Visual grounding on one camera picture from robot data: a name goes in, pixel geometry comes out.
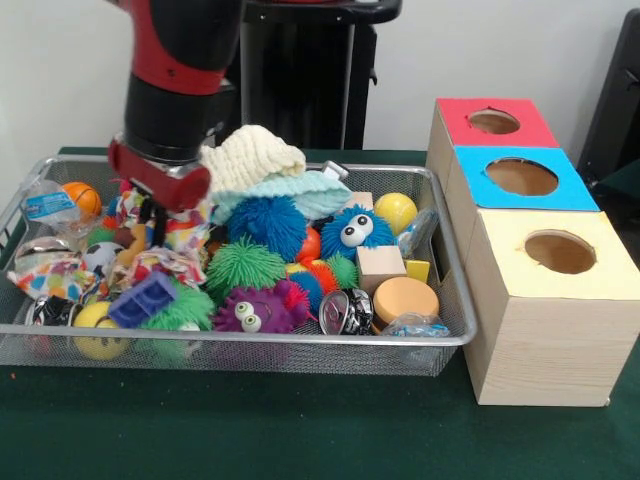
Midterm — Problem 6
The clear plastic bottle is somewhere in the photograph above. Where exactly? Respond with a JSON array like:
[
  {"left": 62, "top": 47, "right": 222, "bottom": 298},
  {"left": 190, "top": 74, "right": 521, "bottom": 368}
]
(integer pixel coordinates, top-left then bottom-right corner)
[{"left": 22, "top": 180, "right": 81, "bottom": 237}]

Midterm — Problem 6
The clear crumpled plastic packet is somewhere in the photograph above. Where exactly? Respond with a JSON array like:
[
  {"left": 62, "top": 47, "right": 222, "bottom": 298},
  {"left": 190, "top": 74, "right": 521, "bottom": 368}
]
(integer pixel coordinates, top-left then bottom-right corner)
[{"left": 383, "top": 312, "right": 454, "bottom": 339}]

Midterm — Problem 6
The wooden box with three holes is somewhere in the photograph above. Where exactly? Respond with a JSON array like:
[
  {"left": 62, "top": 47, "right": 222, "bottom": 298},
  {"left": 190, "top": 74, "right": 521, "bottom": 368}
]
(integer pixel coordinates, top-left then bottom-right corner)
[{"left": 427, "top": 97, "right": 640, "bottom": 408}]

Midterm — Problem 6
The yellow block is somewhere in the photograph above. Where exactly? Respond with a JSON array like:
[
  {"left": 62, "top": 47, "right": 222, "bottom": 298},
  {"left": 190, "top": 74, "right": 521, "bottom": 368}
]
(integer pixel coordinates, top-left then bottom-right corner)
[{"left": 404, "top": 259, "right": 432, "bottom": 285}]

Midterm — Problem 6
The purple spiky ball with eyes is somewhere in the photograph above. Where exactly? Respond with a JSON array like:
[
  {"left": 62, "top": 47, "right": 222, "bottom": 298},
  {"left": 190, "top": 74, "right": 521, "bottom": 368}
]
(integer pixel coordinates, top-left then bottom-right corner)
[{"left": 212, "top": 280, "right": 311, "bottom": 335}]

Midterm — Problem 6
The large polka dot cloth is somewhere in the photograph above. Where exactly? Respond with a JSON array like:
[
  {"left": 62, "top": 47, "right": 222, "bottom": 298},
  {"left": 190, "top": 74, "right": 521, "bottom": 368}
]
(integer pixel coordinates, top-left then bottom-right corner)
[{"left": 128, "top": 200, "right": 213, "bottom": 289}]

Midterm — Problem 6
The cream waffle cloth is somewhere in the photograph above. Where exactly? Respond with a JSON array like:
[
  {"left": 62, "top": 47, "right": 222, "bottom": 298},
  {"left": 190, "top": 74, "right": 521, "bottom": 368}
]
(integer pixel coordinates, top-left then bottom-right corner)
[{"left": 200, "top": 125, "right": 308, "bottom": 194}]

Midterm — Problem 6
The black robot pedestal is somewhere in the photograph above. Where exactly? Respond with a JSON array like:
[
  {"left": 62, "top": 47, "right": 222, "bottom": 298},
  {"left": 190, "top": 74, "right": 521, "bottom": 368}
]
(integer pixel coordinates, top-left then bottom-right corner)
[{"left": 230, "top": 0, "right": 403, "bottom": 151}]

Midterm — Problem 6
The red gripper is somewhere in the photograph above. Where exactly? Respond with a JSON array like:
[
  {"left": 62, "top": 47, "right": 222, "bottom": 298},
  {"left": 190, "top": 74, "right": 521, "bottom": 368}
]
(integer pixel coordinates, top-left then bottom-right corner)
[{"left": 108, "top": 138, "right": 214, "bottom": 247}]

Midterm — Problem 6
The clear blue plastic packet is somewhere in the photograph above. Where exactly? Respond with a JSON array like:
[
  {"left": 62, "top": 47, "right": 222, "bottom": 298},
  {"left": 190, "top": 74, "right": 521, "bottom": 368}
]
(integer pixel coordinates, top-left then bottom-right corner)
[{"left": 396, "top": 210, "right": 441, "bottom": 259}]

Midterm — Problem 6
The small orange basketball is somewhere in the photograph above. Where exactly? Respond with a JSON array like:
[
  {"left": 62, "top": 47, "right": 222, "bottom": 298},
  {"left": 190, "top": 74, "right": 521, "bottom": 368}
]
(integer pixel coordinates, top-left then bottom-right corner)
[{"left": 62, "top": 181, "right": 103, "bottom": 217}]

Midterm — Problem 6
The wooden cube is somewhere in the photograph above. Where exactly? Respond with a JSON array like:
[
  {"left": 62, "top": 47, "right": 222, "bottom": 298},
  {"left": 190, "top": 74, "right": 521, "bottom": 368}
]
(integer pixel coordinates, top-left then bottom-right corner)
[{"left": 356, "top": 245, "right": 407, "bottom": 294}]

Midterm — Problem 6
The yellow smiley ball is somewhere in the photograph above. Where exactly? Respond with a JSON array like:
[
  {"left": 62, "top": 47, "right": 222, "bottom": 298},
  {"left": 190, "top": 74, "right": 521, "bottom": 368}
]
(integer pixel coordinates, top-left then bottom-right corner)
[{"left": 72, "top": 302, "right": 131, "bottom": 361}]

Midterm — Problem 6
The round wooden disc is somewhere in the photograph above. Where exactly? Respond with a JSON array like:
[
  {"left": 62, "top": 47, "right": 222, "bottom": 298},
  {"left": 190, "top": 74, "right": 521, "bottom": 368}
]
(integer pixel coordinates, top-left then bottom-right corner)
[{"left": 371, "top": 277, "right": 441, "bottom": 329}]

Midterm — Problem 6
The blue fuzzy ball with eyes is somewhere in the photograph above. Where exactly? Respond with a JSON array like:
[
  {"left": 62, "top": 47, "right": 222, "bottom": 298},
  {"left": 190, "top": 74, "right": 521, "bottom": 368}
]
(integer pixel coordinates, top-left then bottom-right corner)
[{"left": 319, "top": 205, "right": 395, "bottom": 262}]

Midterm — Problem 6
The clear mesh bin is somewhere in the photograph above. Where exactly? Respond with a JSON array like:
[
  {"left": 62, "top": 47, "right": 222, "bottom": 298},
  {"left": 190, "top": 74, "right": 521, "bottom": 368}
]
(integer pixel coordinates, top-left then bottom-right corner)
[{"left": 0, "top": 155, "right": 479, "bottom": 376}]

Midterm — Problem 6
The black chair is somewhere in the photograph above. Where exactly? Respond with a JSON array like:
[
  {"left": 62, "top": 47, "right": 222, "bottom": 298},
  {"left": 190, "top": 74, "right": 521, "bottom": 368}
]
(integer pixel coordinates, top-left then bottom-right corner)
[{"left": 580, "top": 10, "right": 640, "bottom": 186}]

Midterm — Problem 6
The small green spiky ball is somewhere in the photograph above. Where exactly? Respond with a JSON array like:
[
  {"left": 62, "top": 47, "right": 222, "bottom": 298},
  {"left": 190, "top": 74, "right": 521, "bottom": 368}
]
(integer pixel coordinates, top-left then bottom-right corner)
[{"left": 205, "top": 237, "right": 288, "bottom": 297}]

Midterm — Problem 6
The mint green knit cloth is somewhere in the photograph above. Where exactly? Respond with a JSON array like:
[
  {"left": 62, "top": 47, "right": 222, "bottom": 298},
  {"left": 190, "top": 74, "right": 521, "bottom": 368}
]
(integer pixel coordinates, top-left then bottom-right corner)
[{"left": 212, "top": 170, "right": 353, "bottom": 224}]

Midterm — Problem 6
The large green spiky ball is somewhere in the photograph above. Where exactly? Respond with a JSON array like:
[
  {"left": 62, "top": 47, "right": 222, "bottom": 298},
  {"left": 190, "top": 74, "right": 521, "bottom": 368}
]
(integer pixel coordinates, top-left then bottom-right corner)
[{"left": 140, "top": 282, "right": 217, "bottom": 333}]

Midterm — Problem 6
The tan plush animal toy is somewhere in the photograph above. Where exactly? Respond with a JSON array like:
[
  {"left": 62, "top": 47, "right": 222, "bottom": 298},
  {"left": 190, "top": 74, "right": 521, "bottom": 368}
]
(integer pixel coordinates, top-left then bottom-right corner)
[{"left": 115, "top": 222, "right": 151, "bottom": 269}]

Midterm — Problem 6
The small black white soccer ball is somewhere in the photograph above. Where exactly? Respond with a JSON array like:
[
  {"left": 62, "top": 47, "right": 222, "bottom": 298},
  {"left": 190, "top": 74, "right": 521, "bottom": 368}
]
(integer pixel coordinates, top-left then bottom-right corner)
[{"left": 82, "top": 242, "right": 126, "bottom": 277}]

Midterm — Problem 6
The teal blue spiky ball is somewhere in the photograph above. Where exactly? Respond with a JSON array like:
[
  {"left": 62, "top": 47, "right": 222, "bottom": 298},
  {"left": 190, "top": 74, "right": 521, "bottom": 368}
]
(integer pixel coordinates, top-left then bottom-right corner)
[{"left": 228, "top": 195, "right": 309, "bottom": 263}]

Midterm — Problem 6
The purple plastic block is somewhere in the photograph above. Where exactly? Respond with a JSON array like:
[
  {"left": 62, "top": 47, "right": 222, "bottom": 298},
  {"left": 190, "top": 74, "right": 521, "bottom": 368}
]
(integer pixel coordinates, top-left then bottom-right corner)
[{"left": 108, "top": 270, "right": 179, "bottom": 329}]

